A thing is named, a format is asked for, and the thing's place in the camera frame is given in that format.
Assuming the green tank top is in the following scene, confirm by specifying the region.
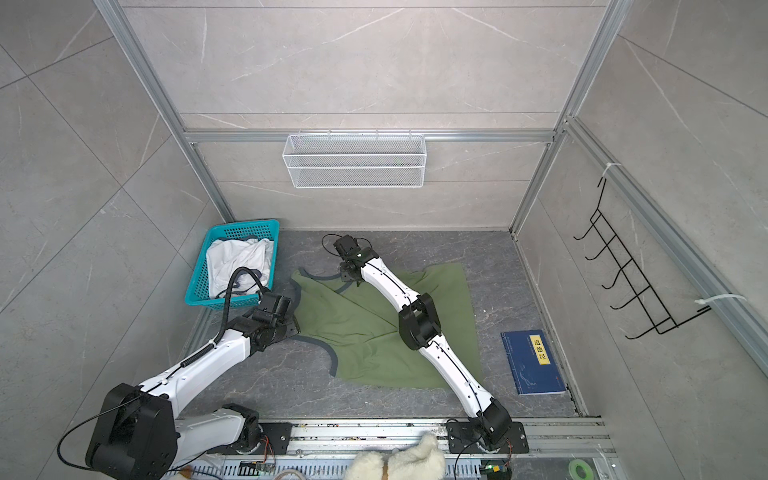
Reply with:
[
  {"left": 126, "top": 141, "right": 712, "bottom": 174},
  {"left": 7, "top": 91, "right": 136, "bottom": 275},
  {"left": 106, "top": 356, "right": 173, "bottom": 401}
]
[{"left": 291, "top": 263, "right": 484, "bottom": 389}]

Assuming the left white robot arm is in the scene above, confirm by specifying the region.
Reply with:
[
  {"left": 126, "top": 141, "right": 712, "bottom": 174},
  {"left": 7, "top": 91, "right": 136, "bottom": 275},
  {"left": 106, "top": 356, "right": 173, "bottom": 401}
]
[{"left": 85, "top": 292, "right": 299, "bottom": 479}]

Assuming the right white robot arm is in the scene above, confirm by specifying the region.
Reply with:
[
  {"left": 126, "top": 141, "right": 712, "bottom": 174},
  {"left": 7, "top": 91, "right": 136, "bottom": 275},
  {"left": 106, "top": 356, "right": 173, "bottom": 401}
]
[{"left": 333, "top": 235, "right": 530, "bottom": 455}]

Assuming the white tank top in basket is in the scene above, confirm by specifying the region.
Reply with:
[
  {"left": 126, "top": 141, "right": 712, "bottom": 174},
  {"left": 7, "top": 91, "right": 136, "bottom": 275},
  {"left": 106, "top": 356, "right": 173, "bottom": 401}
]
[{"left": 205, "top": 238, "right": 275, "bottom": 299}]

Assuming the teal plastic basket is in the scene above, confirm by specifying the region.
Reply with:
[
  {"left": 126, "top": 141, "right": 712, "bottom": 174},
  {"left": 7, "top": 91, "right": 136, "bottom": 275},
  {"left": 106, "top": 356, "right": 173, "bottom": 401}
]
[{"left": 185, "top": 219, "right": 280, "bottom": 310}]

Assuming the white plush toy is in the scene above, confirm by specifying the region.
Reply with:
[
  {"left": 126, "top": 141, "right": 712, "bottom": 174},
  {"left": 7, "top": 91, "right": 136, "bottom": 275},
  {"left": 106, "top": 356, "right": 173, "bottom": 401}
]
[{"left": 344, "top": 433, "right": 446, "bottom": 480}]

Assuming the blue book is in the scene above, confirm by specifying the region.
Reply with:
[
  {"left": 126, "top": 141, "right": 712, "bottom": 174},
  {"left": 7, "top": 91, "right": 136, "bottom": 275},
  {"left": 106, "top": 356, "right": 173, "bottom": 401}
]
[{"left": 501, "top": 329, "right": 566, "bottom": 395}]

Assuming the green tape roll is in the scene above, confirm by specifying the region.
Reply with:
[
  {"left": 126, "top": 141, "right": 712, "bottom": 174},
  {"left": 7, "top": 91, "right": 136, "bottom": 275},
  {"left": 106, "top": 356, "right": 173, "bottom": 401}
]
[{"left": 568, "top": 459, "right": 595, "bottom": 480}]

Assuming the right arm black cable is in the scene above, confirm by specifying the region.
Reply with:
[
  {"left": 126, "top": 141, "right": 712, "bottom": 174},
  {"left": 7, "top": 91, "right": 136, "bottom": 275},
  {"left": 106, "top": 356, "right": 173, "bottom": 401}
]
[{"left": 320, "top": 232, "right": 374, "bottom": 259}]

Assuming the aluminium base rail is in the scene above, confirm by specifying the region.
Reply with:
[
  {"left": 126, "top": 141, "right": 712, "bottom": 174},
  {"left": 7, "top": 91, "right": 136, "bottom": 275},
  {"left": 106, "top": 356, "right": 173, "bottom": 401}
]
[{"left": 162, "top": 418, "right": 627, "bottom": 479}]

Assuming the black wire hook rack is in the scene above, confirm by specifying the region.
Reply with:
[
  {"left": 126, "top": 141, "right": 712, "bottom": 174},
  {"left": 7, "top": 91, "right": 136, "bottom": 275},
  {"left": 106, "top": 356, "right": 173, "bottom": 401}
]
[{"left": 573, "top": 178, "right": 712, "bottom": 340}]

